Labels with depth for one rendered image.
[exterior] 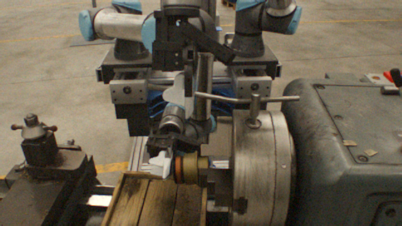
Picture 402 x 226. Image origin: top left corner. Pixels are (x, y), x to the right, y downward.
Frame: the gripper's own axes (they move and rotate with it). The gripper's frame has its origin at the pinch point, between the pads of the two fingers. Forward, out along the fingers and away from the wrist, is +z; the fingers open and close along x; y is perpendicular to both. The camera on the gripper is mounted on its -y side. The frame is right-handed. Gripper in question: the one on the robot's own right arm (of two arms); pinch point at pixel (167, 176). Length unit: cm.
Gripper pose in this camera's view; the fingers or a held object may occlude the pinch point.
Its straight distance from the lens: 86.0
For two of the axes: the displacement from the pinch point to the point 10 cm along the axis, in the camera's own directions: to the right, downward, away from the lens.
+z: -0.6, 5.0, -8.6
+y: -10.0, -0.3, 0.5
